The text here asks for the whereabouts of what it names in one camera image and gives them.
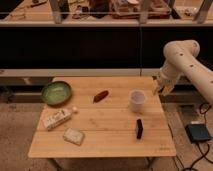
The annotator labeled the red tray on shelf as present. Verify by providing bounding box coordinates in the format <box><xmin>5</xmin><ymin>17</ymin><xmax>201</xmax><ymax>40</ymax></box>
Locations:
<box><xmin>110</xmin><ymin>0</ymin><xmax>171</xmax><ymax>18</ymax></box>

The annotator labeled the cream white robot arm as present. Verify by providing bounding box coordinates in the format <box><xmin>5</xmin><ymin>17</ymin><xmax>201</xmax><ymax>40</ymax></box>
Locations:
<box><xmin>154</xmin><ymin>40</ymin><xmax>213</xmax><ymax>106</ymax></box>

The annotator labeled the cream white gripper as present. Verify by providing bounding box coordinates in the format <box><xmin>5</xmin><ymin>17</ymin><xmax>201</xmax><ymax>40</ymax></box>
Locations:
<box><xmin>153</xmin><ymin>66</ymin><xmax>181</xmax><ymax>96</ymax></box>

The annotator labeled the brown sausage-shaped object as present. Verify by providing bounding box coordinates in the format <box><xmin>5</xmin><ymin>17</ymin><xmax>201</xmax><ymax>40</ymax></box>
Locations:
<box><xmin>93</xmin><ymin>90</ymin><xmax>109</xmax><ymax>103</ymax></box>

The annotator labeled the black floor cable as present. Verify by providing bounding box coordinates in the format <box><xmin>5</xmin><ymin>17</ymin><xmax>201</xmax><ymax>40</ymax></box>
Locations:
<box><xmin>173</xmin><ymin>101</ymin><xmax>213</xmax><ymax>171</ymax></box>

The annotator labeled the wooden table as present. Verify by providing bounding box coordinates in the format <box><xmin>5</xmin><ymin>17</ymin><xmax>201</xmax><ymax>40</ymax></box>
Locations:
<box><xmin>28</xmin><ymin>76</ymin><xmax>176</xmax><ymax>158</ymax></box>

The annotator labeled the green ceramic bowl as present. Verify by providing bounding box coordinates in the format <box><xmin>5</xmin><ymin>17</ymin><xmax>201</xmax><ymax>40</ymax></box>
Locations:
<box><xmin>41</xmin><ymin>81</ymin><xmax>72</xmax><ymax>106</ymax></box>

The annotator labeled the white printed carton box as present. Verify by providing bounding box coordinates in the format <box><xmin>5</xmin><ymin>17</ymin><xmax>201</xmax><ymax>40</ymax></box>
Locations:
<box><xmin>43</xmin><ymin>109</ymin><xmax>72</xmax><ymax>131</ymax></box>

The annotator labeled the black foot pedal box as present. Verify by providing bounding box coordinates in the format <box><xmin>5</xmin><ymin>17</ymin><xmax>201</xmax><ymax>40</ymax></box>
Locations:
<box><xmin>185</xmin><ymin>124</ymin><xmax>211</xmax><ymax>143</ymax></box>

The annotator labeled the translucent white plastic cup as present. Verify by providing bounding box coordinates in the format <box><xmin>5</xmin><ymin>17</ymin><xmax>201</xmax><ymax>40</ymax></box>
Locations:
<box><xmin>129</xmin><ymin>90</ymin><xmax>146</xmax><ymax>113</ymax></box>

